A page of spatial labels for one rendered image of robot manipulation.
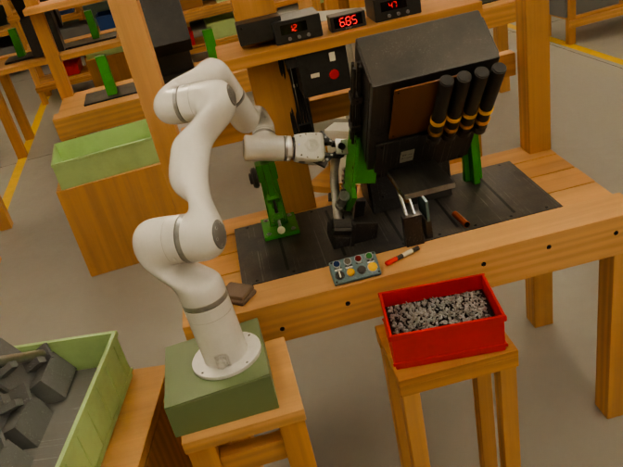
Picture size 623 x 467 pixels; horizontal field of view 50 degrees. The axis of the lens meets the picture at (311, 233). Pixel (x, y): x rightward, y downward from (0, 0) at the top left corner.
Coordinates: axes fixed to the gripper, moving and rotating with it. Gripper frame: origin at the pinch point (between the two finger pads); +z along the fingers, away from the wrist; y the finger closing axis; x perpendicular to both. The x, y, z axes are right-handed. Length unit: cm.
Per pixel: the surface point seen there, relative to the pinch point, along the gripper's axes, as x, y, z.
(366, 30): -17.1, 35.2, 8.7
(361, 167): -6.6, -9.3, 5.5
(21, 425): -5, -84, -93
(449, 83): -54, -6, 18
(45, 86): 580, 354, -222
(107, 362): -1, -68, -72
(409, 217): -5.7, -26.2, 20.2
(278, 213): 21.6, -15.1, -18.0
